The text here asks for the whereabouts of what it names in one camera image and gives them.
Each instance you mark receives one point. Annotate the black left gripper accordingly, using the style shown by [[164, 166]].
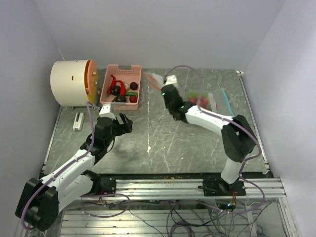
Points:
[[128, 127]]

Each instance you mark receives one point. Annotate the dark purple fake plum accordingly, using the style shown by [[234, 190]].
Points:
[[120, 99]]

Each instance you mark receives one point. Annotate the orange zip bag with vegetables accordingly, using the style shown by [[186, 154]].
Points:
[[155, 80]]

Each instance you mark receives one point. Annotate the green fake chili pepper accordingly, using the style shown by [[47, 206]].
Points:
[[128, 94]]

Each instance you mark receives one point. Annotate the dark fake eggplant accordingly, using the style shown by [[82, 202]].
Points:
[[115, 90]]

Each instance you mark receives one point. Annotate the white fake mushroom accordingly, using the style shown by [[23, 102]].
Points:
[[126, 86]]

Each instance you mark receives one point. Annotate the dark red fake fruit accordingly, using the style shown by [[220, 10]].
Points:
[[133, 86]]

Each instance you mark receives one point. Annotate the red fake chili pepper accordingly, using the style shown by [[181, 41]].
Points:
[[113, 83]]

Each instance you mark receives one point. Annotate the blue zip bag with strawberries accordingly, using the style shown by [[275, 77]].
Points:
[[219, 101]]

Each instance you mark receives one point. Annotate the pink perforated plastic basket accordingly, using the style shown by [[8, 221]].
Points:
[[127, 74]]

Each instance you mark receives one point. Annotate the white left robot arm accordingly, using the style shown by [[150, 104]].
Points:
[[43, 199]]

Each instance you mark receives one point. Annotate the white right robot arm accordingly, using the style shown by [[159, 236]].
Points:
[[237, 136]]

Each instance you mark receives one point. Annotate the small white rectangular device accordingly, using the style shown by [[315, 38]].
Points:
[[78, 121]]

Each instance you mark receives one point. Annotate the round white drawer organizer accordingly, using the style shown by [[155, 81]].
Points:
[[74, 83]]

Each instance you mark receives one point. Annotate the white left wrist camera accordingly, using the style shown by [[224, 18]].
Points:
[[107, 111]]

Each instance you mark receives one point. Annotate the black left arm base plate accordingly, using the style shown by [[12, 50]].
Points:
[[103, 186]]

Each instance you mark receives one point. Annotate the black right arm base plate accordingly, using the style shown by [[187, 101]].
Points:
[[216, 188]]

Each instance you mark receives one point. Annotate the aluminium frame rail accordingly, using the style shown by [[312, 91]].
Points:
[[163, 189]]

